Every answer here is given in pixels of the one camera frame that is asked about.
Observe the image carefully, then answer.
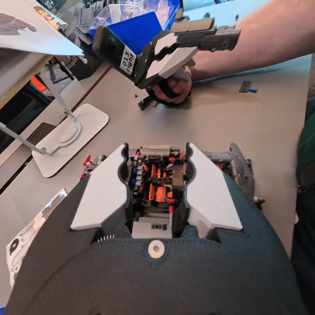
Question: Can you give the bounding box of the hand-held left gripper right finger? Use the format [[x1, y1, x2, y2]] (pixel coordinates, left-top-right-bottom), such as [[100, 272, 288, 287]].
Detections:
[[184, 142, 244, 238]]

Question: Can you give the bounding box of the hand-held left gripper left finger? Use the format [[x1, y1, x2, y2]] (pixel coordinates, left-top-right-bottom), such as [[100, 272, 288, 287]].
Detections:
[[70, 143, 131, 232]]

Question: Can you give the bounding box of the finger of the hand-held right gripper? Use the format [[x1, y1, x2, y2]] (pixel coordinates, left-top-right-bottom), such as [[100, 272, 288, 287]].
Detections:
[[145, 46, 200, 80], [154, 33, 179, 58]]

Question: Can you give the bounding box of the small grey lego subassembly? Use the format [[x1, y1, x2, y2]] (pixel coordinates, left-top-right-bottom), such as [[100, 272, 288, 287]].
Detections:
[[170, 9, 242, 53]]

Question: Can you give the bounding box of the large grey lego vehicle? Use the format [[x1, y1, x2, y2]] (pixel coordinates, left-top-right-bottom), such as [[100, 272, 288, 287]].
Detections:
[[81, 142, 266, 230]]

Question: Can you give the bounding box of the person's right forearm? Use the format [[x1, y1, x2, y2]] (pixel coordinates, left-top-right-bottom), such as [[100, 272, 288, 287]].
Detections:
[[191, 0, 315, 82]]

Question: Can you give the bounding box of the dark printed lego box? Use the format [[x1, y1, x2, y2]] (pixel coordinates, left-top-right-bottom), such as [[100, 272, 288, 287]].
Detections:
[[34, 0, 112, 82]]

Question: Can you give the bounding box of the lego sticker sheet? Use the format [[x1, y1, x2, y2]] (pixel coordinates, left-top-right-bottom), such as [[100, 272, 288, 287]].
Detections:
[[6, 188, 68, 288]]

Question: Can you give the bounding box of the lego instruction booklet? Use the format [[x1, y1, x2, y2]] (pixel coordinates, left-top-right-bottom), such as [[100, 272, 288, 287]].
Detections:
[[0, 0, 84, 56]]

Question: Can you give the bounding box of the person's right hand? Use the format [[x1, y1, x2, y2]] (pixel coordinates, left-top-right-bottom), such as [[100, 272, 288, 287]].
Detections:
[[151, 66, 193, 106]]

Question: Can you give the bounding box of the blue plastic bin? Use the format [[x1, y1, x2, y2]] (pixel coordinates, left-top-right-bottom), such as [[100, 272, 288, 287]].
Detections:
[[87, 0, 182, 54]]

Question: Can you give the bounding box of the pile of clear plastic bags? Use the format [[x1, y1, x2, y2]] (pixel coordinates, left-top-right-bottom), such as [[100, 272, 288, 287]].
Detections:
[[96, 0, 181, 27]]

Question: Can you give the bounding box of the white book stand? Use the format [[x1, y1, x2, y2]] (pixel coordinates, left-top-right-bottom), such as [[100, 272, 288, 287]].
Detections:
[[0, 48, 110, 178]]

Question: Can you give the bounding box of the person's green shirt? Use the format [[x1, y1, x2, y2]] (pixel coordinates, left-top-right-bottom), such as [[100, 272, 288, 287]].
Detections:
[[290, 98, 315, 315]]

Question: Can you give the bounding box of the orange plastic object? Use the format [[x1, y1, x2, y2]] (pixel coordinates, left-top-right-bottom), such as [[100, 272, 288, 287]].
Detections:
[[31, 76, 48, 92]]

